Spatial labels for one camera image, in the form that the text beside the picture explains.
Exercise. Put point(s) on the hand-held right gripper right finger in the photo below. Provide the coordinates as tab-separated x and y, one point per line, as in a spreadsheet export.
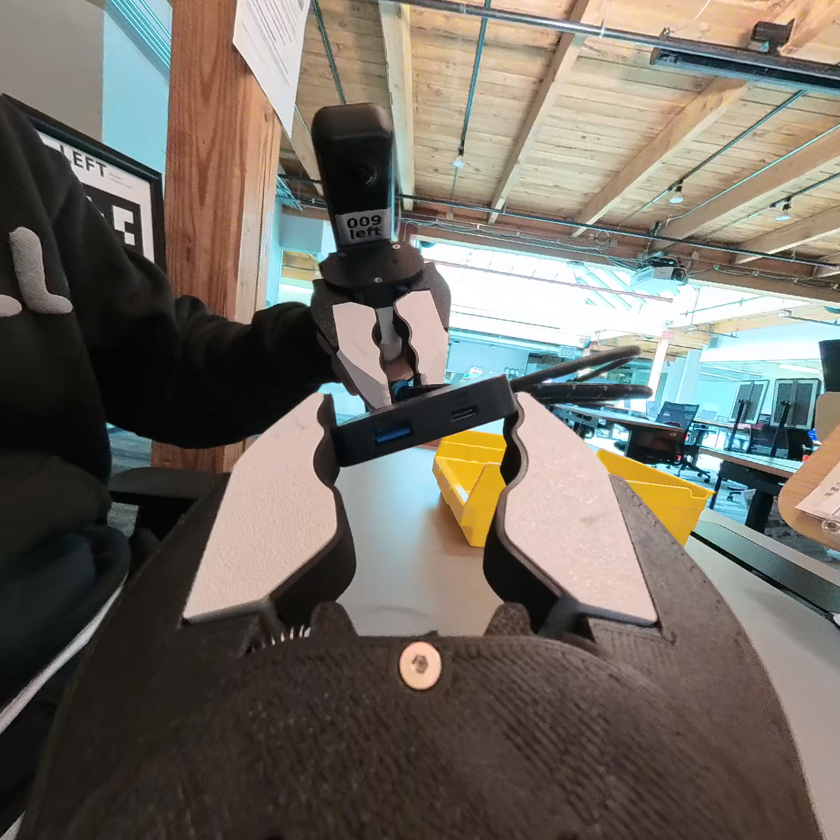
577	525

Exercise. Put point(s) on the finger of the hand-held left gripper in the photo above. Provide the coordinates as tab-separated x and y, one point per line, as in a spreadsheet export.
428	341
358	348

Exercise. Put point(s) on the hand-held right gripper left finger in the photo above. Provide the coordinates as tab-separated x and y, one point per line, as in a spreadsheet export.
262	512

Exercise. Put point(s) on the black usb hub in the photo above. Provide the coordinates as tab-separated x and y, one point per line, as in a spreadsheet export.
433	420

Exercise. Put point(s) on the person's left forearm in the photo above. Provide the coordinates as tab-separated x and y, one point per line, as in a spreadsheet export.
229	374

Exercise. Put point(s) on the dark office desk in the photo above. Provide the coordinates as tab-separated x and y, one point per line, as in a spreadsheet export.
610	417

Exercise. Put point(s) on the grey desk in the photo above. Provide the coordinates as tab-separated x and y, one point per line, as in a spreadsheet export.
407	538

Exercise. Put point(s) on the wooden office desk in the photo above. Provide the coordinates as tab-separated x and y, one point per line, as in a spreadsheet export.
754	466

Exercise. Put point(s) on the black chair armrest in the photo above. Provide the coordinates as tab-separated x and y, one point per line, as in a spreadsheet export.
164	482

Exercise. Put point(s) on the yellow divided plastic bin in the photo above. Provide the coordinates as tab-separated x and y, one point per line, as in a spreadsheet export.
472	479

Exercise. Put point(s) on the black office chair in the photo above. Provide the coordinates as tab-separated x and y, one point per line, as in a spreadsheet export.
679	426

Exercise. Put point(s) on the white paper sheet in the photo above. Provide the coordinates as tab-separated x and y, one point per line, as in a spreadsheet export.
272	46

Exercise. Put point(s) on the wooden board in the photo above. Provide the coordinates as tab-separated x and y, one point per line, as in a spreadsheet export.
797	505

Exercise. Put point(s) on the person's dark pants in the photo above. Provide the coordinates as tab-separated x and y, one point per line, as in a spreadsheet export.
52	590

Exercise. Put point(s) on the black framed poster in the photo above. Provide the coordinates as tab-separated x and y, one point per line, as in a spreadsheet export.
121	197

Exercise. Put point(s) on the person's black hoodie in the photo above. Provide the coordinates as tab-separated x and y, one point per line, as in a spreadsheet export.
59	394

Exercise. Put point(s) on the ceiling projector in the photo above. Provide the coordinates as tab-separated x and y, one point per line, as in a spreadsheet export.
659	274

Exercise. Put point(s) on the black ceiling track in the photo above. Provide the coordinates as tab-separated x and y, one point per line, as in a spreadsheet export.
741	65

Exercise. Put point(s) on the wooden post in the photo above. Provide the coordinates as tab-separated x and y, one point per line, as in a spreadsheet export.
216	197

